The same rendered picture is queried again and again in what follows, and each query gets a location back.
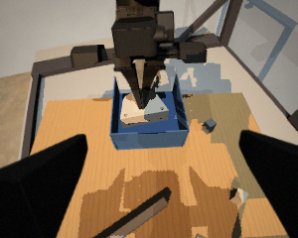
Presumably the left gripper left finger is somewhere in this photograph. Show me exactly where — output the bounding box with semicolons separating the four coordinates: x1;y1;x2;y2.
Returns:
0;134;88;238

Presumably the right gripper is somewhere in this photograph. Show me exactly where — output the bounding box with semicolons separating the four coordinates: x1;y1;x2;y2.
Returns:
71;0;207;109

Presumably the black metal frame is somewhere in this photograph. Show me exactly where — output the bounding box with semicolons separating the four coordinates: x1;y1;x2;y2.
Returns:
175;0;243;47

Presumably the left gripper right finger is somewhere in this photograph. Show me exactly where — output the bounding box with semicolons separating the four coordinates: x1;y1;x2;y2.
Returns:
238;130;298;238

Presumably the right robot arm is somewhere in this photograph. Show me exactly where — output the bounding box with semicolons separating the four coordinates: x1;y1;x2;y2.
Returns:
111;6;175;59

